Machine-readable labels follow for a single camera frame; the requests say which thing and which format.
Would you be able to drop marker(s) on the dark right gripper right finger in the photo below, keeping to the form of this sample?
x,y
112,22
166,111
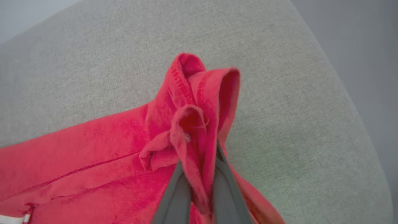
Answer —
x,y
228,196

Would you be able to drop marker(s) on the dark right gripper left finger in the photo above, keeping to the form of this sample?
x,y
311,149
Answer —
x,y
175,199

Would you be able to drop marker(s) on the red and white shirt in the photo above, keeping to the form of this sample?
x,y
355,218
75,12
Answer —
x,y
77,168

